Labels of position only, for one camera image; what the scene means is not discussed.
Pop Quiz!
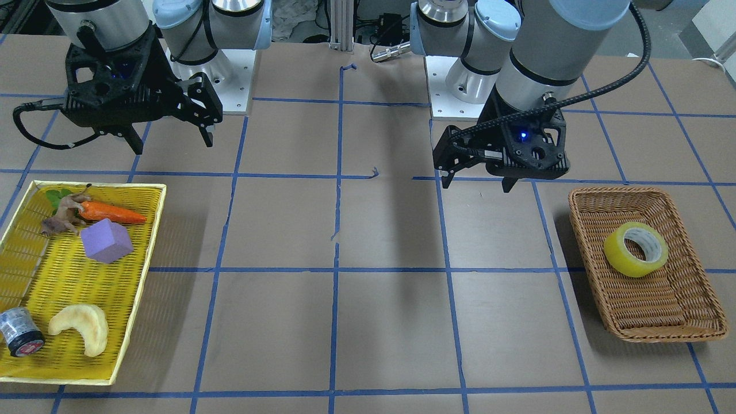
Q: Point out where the yellow tape roll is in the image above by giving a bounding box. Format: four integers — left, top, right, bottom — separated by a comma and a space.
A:
604, 222, 669, 278

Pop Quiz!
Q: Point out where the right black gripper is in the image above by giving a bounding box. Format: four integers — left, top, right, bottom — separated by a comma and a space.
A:
62, 26, 223, 155

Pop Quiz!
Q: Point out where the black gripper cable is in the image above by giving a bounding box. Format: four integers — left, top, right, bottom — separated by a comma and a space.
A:
13, 98, 116, 151
448, 3, 652, 141

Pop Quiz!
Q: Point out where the brown dried leaf toy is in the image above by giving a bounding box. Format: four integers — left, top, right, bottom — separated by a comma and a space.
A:
40, 183, 92, 237

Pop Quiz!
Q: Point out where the purple foam cube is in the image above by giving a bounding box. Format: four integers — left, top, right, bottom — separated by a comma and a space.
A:
79, 219, 134, 264

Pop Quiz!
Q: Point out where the small black labelled can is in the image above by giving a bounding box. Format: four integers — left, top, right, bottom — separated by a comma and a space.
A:
1, 306, 45, 358

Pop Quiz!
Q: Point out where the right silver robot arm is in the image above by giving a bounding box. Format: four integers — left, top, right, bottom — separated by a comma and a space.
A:
13, 1, 273, 155

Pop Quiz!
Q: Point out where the yellow woven basket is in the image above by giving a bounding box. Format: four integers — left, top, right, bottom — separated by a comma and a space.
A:
1, 180, 167, 386

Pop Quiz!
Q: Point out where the orange toy carrot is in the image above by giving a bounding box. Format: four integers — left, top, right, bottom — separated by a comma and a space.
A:
79, 200, 147, 224

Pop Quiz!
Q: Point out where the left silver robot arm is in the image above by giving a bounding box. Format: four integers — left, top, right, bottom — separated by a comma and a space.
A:
409, 1, 631, 192

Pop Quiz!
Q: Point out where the brown wicker basket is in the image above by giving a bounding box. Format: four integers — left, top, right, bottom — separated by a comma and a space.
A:
568, 186, 729, 343

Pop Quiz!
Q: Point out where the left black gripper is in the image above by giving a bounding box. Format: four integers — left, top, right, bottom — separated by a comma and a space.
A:
432, 109, 570, 193

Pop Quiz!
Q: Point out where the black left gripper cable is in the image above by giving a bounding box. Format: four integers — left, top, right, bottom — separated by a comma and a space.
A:
448, 3, 652, 141

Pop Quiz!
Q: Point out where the pale croissant toy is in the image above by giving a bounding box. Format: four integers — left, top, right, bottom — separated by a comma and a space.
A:
48, 304, 109, 357

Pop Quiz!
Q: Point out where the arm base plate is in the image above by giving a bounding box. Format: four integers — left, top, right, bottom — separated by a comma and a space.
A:
169, 49, 258, 116
425, 56, 498, 121

